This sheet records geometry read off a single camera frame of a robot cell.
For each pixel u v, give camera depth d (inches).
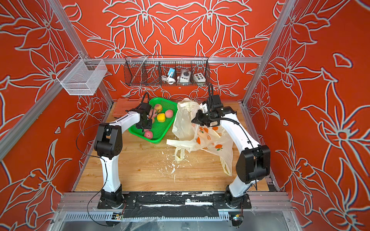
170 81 34.0
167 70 40.2
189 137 36.1
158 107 43.1
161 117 40.7
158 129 40.5
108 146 21.8
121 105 45.0
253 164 17.3
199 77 37.2
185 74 35.9
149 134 36.7
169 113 41.3
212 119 24.4
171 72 32.7
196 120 28.3
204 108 30.4
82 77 35.5
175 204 28.6
